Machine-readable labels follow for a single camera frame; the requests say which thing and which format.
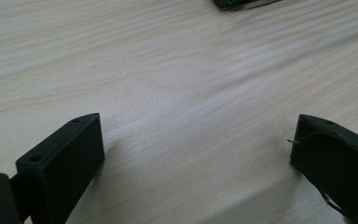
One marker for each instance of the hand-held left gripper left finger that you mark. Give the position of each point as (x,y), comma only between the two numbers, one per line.
(62,168)

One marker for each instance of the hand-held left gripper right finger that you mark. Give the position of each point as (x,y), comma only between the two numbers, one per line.
(338,165)

